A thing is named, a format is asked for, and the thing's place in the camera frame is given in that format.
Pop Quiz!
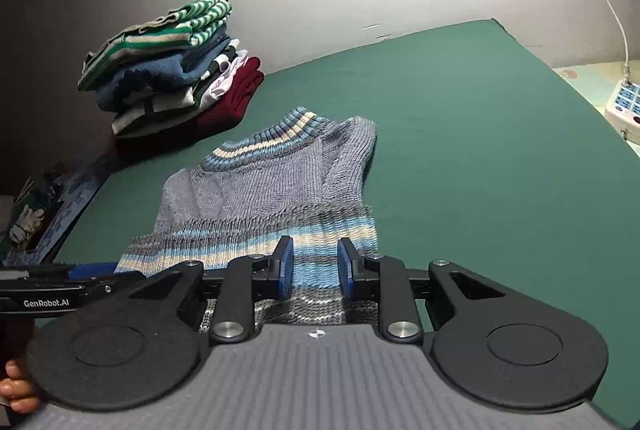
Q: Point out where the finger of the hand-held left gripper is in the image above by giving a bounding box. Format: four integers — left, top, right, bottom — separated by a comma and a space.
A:
0, 261, 121, 282
74, 270, 149, 308

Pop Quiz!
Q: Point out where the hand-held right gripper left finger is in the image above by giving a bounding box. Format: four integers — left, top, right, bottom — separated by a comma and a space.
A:
129, 235, 295, 345

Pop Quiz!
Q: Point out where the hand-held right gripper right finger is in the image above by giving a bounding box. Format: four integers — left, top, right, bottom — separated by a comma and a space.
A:
336, 236, 507, 344

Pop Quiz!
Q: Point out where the grey striped knit sweater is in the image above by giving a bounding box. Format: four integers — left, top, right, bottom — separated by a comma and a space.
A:
114, 106, 378, 326

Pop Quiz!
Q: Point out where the person's left hand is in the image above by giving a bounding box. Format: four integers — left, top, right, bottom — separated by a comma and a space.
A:
0, 356, 42, 414

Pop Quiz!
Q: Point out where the blue white patterned towel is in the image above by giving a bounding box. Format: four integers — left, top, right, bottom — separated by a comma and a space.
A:
30, 155, 118, 261

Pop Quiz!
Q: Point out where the white gloves bundle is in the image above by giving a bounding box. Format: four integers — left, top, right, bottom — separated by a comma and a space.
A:
9, 205, 46, 243

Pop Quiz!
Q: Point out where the green table cloth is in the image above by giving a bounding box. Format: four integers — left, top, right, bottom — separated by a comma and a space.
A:
0, 18, 640, 426

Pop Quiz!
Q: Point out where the maroon knit sweater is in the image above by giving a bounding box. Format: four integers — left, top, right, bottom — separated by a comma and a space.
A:
115, 56, 265, 153

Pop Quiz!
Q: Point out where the white and dark green garment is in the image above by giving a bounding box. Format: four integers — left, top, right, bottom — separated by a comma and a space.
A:
111, 50, 241, 136

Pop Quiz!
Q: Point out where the pale lilac garment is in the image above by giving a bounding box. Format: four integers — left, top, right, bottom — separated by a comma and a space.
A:
205, 49, 249, 104

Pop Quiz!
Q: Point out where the blue patterned knit sweater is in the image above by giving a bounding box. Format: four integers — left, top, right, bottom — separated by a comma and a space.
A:
95, 23, 236, 111

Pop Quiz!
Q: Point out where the green white striped sweater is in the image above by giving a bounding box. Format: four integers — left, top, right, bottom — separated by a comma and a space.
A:
77, 0, 233, 92

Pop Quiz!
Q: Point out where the mattress with pale printed sheet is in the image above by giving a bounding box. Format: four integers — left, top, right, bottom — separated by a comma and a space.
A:
550, 60, 640, 151

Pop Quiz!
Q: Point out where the white power strip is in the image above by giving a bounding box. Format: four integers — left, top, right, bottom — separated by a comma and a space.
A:
604, 80, 640, 136

